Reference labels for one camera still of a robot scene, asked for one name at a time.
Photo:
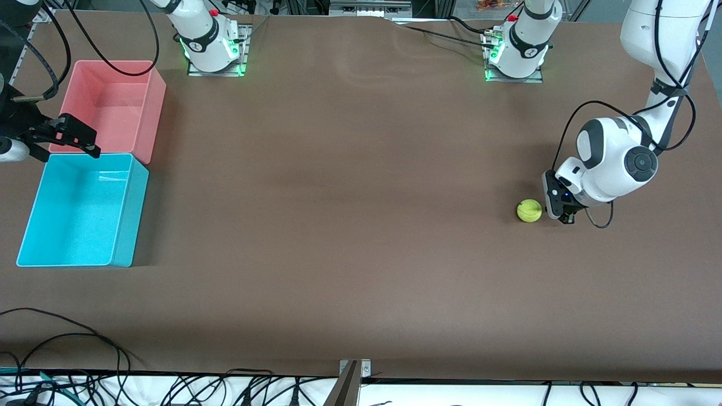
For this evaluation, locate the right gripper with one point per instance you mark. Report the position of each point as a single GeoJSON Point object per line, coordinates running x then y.
{"type": "Point", "coordinates": [21, 120]}

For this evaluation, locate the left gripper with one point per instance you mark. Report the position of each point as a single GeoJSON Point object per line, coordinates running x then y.
{"type": "Point", "coordinates": [569, 210]}

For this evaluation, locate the yellow-green tennis ball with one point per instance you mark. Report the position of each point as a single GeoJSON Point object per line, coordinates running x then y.
{"type": "Point", "coordinates": [529, 210]}

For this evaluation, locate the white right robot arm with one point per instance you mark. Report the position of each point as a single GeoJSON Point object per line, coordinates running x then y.
{"type": "Point", "coordinates": [203, 34]}

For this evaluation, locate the pink plastic bin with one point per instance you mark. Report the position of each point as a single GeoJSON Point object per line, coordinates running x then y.
{"type": "Point", "coordinates": [118, 107]}

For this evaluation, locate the blue plastic bin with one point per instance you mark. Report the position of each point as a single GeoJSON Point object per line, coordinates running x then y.
{"type": "Point", "coordinates": [79, 214]}

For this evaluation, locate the orange packaged item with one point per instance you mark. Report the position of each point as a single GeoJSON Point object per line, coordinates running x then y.
{"type": "Point", "coordinates": [491, 4]}

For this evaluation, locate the grey power strip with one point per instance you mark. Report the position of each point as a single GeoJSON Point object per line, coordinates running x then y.
{"type": "Point", "coordinates": [369, 7]}

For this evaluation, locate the aluminium frame corner bracket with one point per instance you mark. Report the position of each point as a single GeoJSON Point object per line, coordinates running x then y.
{"type": "Point", "coordinates": [49, 17]}

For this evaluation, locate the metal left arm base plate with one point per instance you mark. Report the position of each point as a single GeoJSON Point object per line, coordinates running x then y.
{"type": "Point", "coordinates": [538, 80]}

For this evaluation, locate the silver mounting bracket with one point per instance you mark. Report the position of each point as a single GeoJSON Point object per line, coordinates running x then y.
{"type": "Point", "coordinates": [365, 369]}

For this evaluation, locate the grey camera mount pole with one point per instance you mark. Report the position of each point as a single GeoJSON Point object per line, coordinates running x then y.
{"type": "Point", "coordinates": [344, 392]}

